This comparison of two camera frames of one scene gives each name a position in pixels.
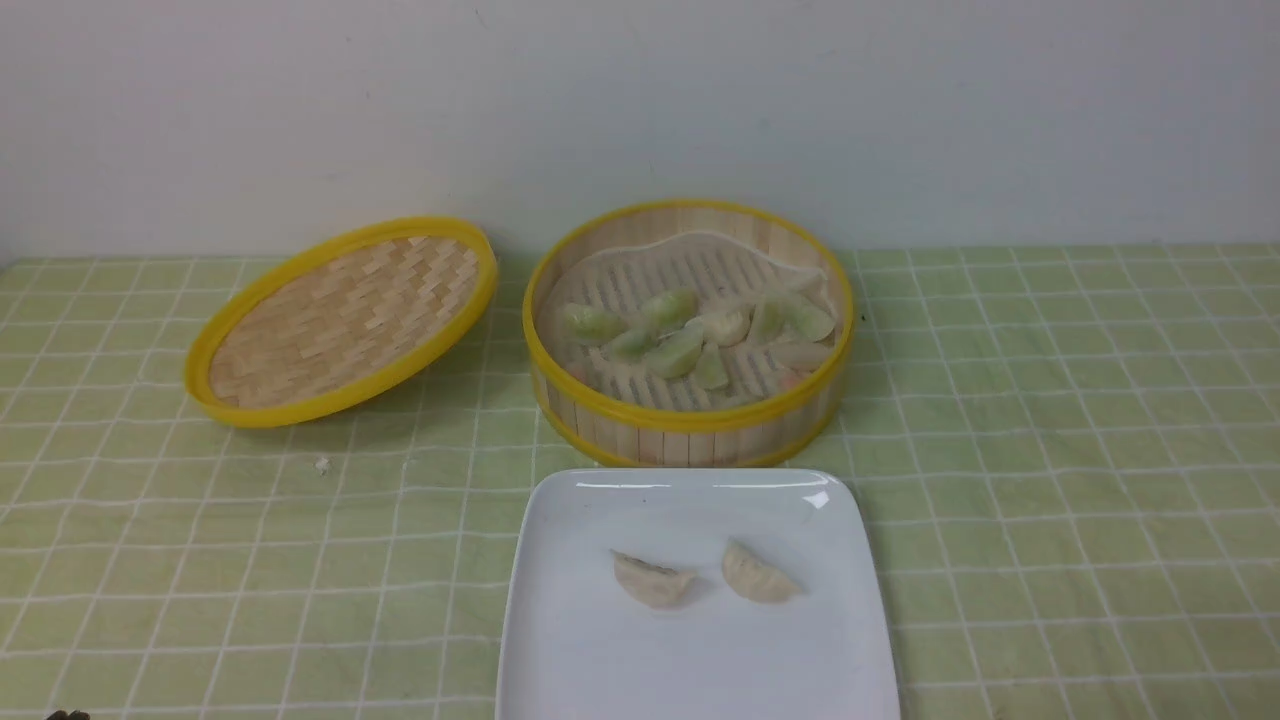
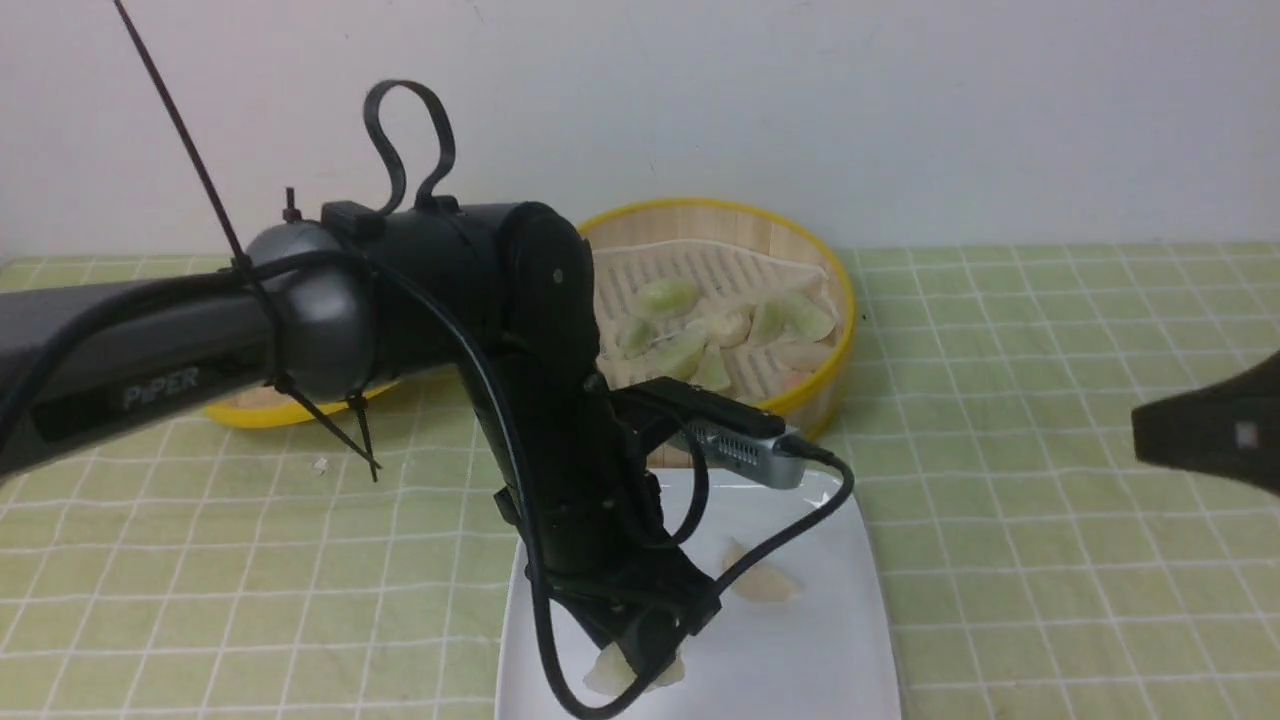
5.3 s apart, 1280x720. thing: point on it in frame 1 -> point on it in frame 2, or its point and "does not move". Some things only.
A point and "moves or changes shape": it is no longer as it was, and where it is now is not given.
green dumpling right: (791, 316) does not move
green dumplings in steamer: (695, 322) does not move
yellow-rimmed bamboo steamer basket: (689, 333) does not move
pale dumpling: (655, 585) moves or changes shape
